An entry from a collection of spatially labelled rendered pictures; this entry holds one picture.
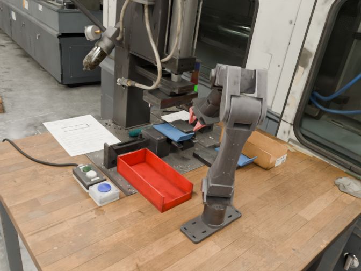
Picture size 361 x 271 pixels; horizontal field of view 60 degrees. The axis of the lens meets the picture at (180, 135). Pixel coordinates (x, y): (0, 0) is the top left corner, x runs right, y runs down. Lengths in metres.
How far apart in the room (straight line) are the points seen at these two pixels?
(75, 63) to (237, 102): 3.69
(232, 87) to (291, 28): 0.91
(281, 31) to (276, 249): 1.01
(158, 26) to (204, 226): 0.65
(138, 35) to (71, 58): 3.08
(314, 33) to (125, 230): 1.06
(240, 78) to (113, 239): 0.51
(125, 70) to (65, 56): 2.96
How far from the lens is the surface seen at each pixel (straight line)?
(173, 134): 1.17
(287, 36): 1.58
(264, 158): 1.24
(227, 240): 0.91
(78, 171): 1.06
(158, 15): 1.11
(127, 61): 1.28
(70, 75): 4.30
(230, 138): 0.73
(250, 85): 0.75
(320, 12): 1.45
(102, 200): 0.95
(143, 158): 1.14
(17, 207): 1.00
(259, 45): 1.67
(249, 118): 0.70
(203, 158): 1.19
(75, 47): 4.23
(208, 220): 0.91
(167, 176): 1.07
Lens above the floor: 1.53
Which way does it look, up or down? 27 degrees down
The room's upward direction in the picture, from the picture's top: 8 degrees clockwise
